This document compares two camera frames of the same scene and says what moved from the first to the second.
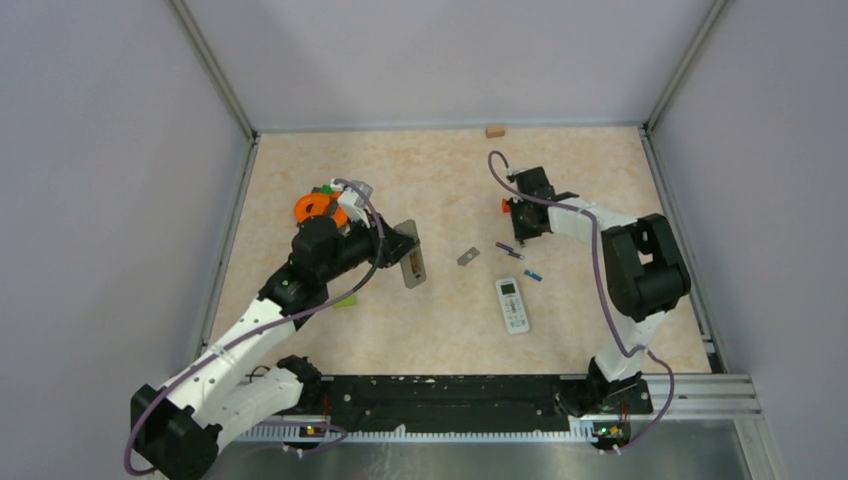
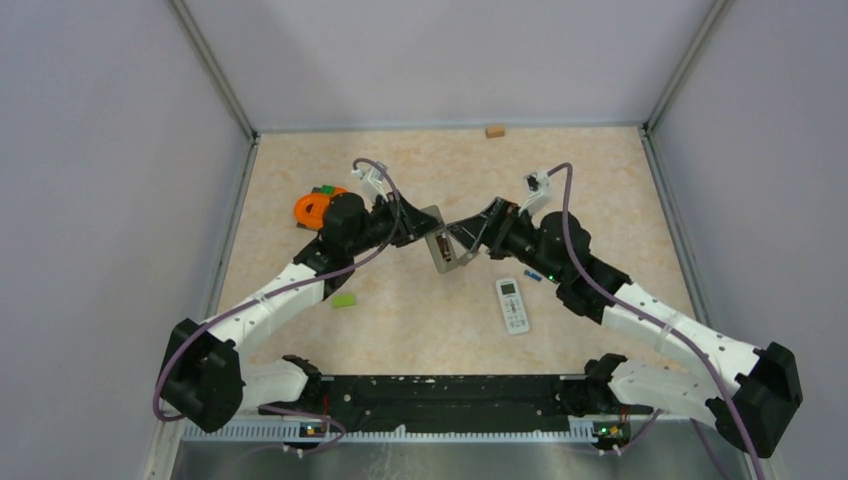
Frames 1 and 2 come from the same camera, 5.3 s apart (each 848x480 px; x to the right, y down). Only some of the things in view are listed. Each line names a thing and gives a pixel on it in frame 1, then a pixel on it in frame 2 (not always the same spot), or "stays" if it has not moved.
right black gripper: x=522 y=233 → x=493 y=229
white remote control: x=413 y=262 → x=445 y=250
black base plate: x=451 y=402 stays
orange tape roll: x=319 y=204 stays
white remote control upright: x=512 y=306 stays
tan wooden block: x=495 y=131 stays
